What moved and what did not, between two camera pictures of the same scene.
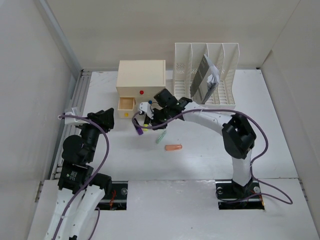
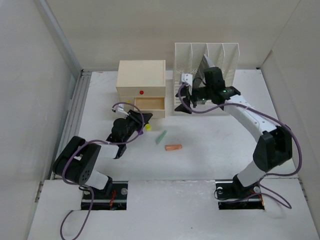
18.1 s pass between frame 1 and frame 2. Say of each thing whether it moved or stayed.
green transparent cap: stayed
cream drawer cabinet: stayed
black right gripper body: moved
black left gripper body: moved
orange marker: stayed
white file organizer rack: stayed
